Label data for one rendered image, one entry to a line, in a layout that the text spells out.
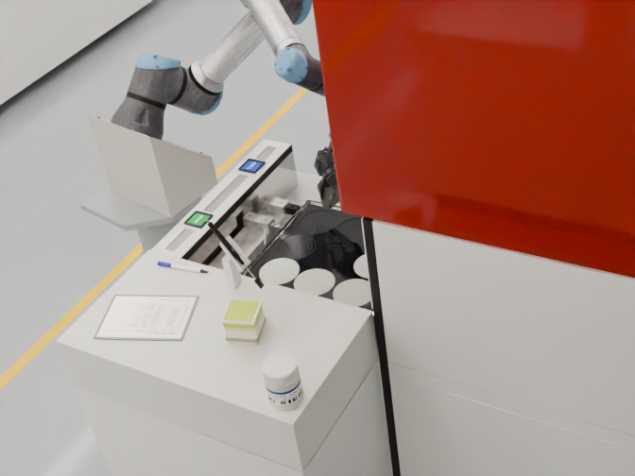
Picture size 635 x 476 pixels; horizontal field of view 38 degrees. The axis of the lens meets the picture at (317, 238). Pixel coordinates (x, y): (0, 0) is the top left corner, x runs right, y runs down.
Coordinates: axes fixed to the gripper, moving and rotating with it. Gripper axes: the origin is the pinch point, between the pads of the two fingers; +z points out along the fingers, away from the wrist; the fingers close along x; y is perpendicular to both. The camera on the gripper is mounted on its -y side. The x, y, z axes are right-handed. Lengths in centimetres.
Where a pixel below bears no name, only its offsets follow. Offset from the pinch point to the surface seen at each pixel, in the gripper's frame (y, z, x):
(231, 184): 21.9, 9.1, 17.9
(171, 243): 5.0, 11.3, 39.4
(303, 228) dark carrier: -0.2, 6.2, 5.8
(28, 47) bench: 296, 149, 19
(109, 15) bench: 334, 154, -35
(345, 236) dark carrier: -8.9, 2.0, -1.4
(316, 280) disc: -20.8, 2.9, 11.8
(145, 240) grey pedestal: 40, 46, 33
